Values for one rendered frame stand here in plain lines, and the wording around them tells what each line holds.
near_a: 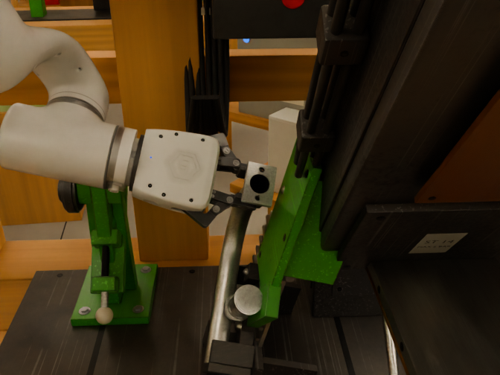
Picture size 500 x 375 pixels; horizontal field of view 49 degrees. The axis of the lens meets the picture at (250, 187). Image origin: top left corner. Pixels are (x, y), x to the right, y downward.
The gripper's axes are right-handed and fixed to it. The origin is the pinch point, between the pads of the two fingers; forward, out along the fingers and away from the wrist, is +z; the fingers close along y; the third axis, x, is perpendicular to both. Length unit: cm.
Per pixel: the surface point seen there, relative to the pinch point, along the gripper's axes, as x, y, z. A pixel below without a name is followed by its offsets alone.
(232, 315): 5.2, -16.5, 1.3
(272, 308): -2.8, -15.5, 4.7
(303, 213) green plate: -10.3, -5.0, 4.9
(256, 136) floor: 287, 132, 51
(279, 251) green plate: -4.5, -8.8, 4.1
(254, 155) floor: 264, 108, 47
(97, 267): 25.0, -11.1, -18.7
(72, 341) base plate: 27.1, -23.3, -19.9
